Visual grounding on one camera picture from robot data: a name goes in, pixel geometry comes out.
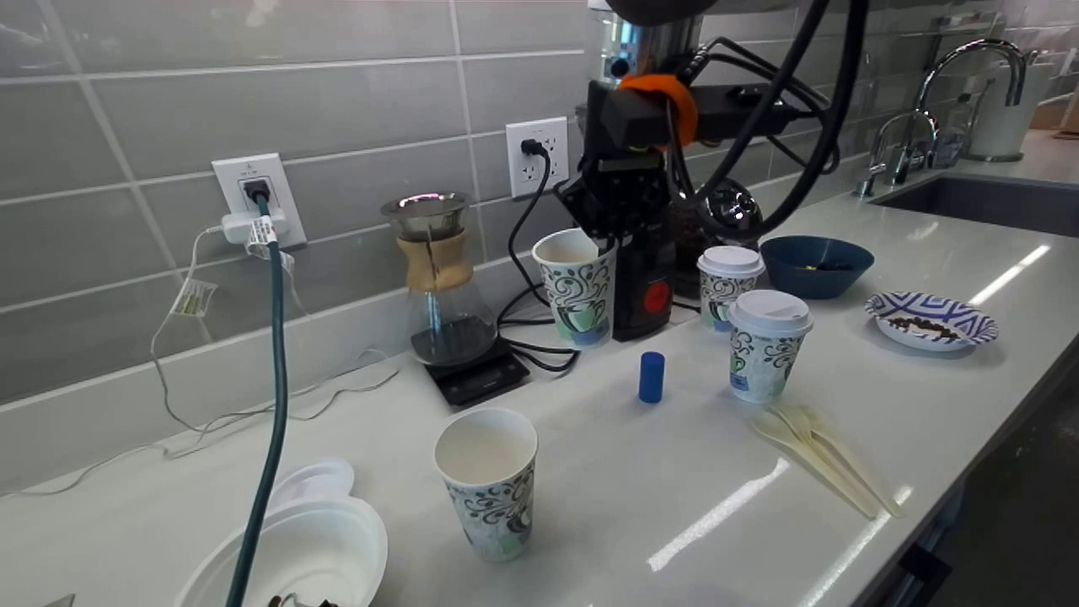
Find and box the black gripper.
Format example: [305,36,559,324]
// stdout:
[556,73,698,248]

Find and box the patterned paper cup back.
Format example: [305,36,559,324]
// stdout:
[532,229,616,347]

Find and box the patterned paper cup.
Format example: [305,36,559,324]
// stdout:
[431,409,538,564]
[532,229,616,347]

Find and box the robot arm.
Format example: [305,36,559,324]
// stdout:
[559,0,711,248]

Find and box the black coffee grinder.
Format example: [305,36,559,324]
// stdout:
[614,225,674,342]

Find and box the lidded patterned cup back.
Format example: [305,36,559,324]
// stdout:
[698,245,766,331]

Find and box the lidded patterned cup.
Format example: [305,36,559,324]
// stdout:
[727,289,811,405]
[698,245,766,331]

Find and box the lidded patterned cup front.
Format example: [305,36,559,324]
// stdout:
[727,289,811,405]

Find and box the glass pour-over coffee carafe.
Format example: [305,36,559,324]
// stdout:
[380,192,496,366]

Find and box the black coffee scale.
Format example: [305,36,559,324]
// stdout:
[428,342,530,409]

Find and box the open patterned paper cup front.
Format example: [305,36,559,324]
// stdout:
[431,409,538,564]

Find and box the dark blue bowl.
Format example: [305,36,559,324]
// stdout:
[763,235,874,299]

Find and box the small blue cylinder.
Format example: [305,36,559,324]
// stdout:
[637,350,664,405]

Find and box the chrome faucet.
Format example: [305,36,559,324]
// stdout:
[856,36,1030,200]

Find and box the wooden spoon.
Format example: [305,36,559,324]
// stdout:
[777,405,895,511]

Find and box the blue patterned plate with beans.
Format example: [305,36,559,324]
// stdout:
[868,289,997,355]

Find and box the white kettle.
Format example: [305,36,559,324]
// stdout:
[965,51,1063,161]

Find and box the kitchen sink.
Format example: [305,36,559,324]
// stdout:
[883,177,1079,235]

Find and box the wooden knife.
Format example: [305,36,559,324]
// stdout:
[753,415,883,522]

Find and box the white paper bowl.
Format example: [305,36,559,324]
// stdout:
[171,491,391,607]

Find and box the black power cord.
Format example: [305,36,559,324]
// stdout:
[493,138,586,378]

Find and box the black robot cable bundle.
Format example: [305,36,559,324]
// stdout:
[671,0,874,245]

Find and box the white wall outlet middle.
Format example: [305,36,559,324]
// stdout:
[507,115,568,196]

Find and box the white wall outlet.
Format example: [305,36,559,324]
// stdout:
[507,115,568,196]
[213,153,305,248]

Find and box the teal cable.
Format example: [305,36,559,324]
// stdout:
[221,178,294,607]

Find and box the white wall outlet left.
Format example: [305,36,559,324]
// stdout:
[213,153,305,248]

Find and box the white thin cord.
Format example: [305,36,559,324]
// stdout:
[19,220,409,499]

